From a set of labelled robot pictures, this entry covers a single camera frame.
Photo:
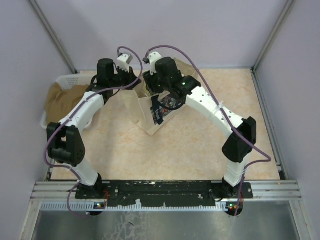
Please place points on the aluminium front frame rails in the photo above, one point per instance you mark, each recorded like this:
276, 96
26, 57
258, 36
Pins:
262, 190

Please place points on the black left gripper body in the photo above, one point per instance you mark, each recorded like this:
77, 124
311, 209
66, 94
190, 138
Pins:
122, 78

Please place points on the white slotted cable duct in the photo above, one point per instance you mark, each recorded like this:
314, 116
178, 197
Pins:
140, 206

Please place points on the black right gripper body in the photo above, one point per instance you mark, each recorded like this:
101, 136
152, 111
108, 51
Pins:
155, 84

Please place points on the aluminium frame rail right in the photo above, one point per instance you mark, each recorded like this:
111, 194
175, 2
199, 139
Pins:
273, 34

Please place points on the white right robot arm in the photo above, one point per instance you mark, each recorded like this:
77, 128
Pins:
240, 133

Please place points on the aluminium frame rail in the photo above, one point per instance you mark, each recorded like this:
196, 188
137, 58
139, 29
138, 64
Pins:
57, 43
273, 34

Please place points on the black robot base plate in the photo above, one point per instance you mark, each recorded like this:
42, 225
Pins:
169, 194

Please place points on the aluminium frame rail left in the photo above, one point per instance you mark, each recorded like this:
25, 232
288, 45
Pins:
57, 43

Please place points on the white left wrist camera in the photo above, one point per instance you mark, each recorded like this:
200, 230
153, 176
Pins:
123, 62

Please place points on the white plastic basket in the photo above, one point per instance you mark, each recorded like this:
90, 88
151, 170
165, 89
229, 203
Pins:
66, 82

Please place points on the cream canvas tote bag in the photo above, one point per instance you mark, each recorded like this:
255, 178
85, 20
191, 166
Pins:
150, 111

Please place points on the brown cloth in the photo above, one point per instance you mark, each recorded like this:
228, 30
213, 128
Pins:
60, 102

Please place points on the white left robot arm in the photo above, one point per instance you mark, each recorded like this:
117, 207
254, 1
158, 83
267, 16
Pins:
64, 139

